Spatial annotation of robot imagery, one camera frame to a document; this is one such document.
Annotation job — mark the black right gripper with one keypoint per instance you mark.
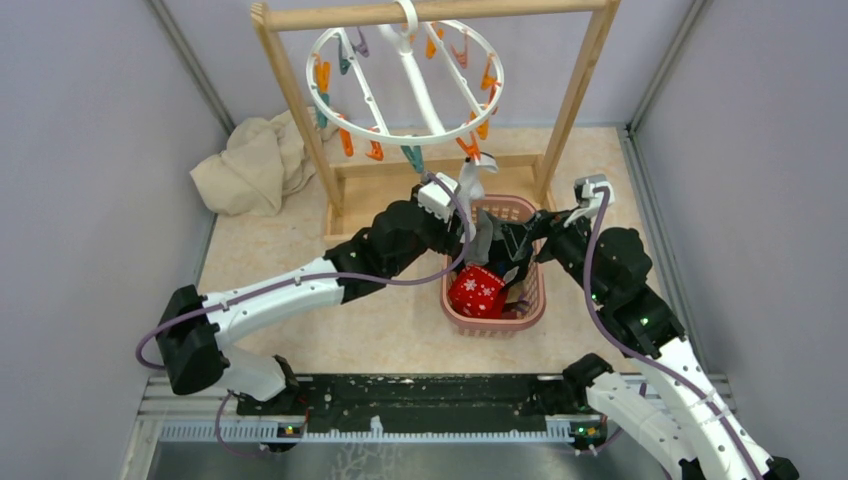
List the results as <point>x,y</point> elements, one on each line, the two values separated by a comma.
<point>550,223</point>

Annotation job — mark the black sock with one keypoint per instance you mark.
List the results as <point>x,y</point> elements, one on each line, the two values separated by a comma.
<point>513,262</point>

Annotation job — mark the pink plastic laundry basket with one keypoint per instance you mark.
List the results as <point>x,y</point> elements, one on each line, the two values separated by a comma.
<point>524,303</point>

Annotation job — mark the red snowflake sock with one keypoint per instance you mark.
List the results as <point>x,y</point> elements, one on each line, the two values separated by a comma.
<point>477,293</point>

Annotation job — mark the white sock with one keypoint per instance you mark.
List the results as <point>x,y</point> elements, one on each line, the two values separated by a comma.
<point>470,185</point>

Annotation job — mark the lilac plastic clip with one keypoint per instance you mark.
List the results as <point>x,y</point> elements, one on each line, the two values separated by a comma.
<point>361,47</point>

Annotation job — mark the grey sock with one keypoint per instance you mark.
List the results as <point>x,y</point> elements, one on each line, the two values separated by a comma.
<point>488,244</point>

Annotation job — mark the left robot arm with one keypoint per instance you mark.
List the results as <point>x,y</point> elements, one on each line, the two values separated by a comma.
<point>197,334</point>

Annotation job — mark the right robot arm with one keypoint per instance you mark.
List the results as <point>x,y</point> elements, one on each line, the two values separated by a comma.
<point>695,435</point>

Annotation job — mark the white round clip hanger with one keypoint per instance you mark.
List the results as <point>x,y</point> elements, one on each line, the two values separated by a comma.
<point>318,74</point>

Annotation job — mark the orange plastic clip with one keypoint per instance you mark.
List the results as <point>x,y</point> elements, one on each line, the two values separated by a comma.
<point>470,146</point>

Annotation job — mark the teal plastic clip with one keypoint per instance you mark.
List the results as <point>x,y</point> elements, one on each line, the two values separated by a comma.
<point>414,156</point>

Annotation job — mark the pink plastic clip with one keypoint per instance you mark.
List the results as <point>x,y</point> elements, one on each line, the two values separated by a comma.
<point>460,54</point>

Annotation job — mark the beige crumpled cloth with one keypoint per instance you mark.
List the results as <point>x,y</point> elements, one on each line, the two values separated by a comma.
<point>264,162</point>

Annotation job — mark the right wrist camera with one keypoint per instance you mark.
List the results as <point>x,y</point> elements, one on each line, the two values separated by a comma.
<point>590,192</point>

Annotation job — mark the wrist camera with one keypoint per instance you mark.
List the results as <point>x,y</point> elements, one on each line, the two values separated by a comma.
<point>590,192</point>
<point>434,197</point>

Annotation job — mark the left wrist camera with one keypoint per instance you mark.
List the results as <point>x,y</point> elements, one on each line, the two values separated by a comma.
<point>434,197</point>

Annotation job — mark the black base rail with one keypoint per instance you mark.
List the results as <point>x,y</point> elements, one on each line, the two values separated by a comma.
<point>431,406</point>

